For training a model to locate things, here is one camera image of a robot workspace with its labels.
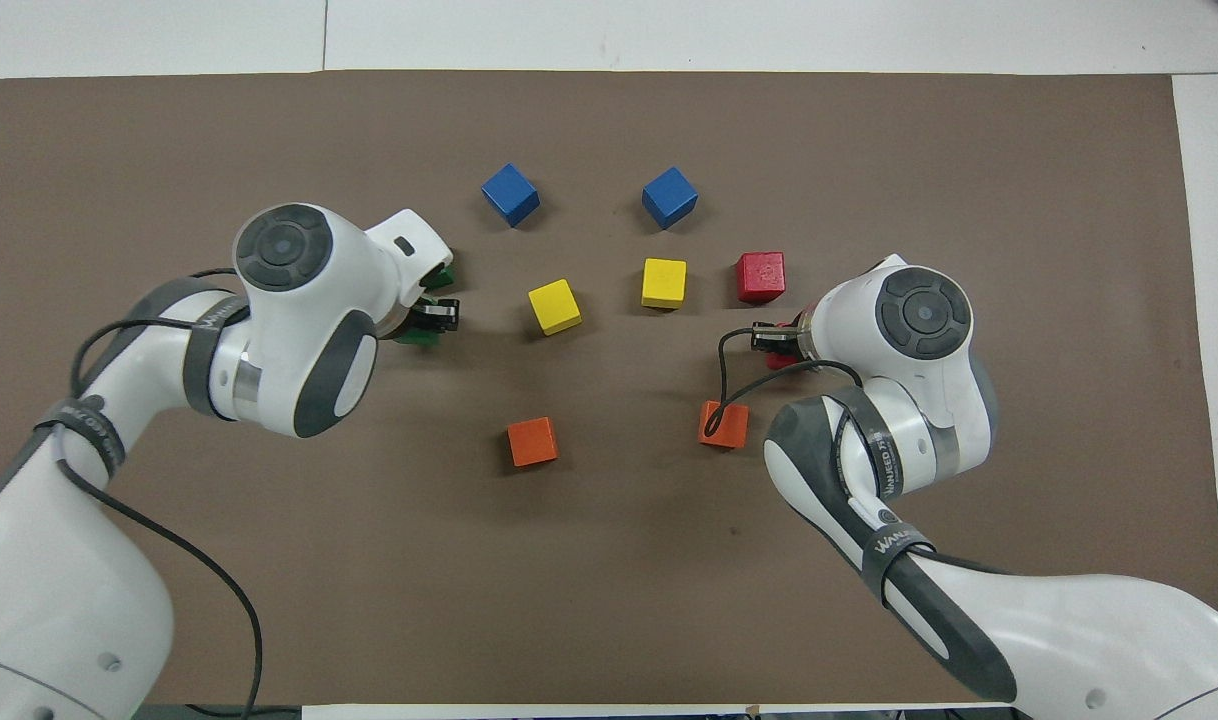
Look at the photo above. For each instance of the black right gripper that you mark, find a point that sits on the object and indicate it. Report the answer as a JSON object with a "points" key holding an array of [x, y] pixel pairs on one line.
{"points": [[801, 340]]}

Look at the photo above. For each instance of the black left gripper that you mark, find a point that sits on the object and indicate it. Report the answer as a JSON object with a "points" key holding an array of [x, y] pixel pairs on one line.
{"points": [[424, 283]]}

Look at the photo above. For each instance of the red wooden block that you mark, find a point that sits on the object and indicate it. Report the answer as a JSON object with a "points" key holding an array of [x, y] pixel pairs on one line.
{"points": [[761, 276], [779, 361]]}

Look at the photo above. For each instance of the green wooden block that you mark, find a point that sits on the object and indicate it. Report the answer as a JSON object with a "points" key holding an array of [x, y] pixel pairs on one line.
{"points": [[419, 339], [447, 278]]}

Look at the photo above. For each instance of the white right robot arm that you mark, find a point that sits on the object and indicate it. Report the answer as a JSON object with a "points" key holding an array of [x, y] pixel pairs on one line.
{"points": [[919, 400]]}

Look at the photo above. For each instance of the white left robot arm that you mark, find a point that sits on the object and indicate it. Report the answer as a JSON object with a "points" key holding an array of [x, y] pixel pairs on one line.
{"points": [[299, 330]]}

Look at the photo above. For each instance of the orange wooden block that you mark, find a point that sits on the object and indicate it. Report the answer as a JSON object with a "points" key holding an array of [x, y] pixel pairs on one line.
{"points": [[532, 441], [734, 428]]}

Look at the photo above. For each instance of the yellow wooden block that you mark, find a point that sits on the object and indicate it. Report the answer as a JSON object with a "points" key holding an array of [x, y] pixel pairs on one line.
{"points": [[554, 305], [664, 282]]}

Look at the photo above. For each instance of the blue wooden block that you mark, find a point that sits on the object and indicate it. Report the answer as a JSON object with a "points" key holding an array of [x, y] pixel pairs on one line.
{"points": [[669, 196], [510, 194]]}

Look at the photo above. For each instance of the brown table mat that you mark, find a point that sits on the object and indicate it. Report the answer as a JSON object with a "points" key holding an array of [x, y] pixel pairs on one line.
{"points": [[609, 560]]}

